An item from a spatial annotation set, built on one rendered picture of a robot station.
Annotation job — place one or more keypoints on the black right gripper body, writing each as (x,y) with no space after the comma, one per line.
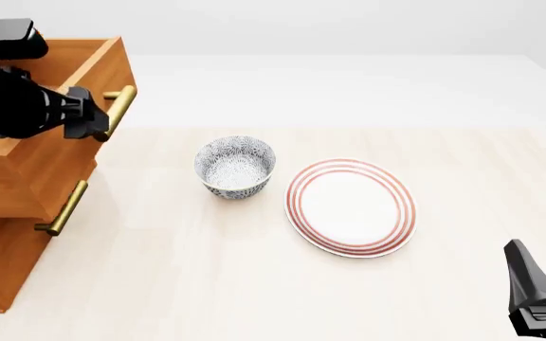
(545,321)

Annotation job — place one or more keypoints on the wooden cabinet drawer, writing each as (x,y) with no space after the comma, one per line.
(26,188)
(97,71)

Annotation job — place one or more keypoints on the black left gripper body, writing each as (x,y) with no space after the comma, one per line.
(67,108)

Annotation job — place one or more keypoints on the blue patterned bowl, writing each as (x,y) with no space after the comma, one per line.
(235,170)

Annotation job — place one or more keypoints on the white plate with red rings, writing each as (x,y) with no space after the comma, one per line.
(351,209)

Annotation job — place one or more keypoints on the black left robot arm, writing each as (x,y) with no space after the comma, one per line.
(3,103)

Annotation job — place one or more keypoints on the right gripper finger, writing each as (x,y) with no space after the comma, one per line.
(531,280)

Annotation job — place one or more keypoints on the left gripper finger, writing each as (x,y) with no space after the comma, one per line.
(81,128)
(90,104)

